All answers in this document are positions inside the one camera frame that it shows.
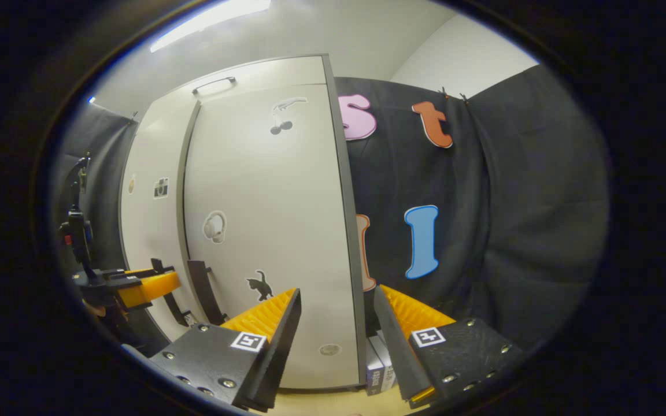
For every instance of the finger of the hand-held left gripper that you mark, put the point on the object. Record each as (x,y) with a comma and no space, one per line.
(154,288)

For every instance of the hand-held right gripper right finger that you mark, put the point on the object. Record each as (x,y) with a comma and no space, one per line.
(396,346)

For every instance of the black backdrop cloth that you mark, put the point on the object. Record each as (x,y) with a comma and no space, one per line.
(512,231)

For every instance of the white cabinet drawer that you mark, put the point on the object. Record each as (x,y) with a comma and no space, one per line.
(275,72)

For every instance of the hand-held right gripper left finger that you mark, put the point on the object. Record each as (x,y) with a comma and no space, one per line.
(281,346)

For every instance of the white shoe cabinet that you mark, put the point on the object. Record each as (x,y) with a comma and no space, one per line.
(275,69)

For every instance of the ceiling light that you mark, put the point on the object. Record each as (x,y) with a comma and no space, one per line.
(206,20)

